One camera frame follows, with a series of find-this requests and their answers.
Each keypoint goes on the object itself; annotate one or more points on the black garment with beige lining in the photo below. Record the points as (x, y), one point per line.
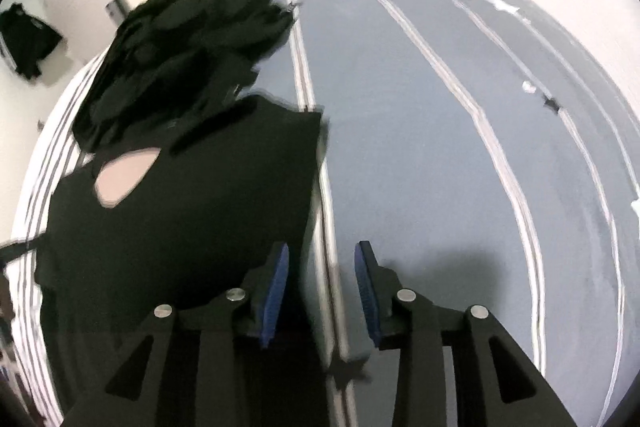
(178, 218)

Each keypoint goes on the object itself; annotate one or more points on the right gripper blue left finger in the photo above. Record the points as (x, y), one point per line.
(189, 367)

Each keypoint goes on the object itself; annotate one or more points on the black jacket hanging on wall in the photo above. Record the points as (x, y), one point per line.
(26, 41)

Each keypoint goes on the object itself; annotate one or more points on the black clothes pile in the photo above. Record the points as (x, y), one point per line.
(174, 59)

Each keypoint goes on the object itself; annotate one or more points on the striped star bed sheet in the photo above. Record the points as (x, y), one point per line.
(481, 152)

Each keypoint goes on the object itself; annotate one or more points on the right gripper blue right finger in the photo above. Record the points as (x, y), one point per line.
(495, 382)

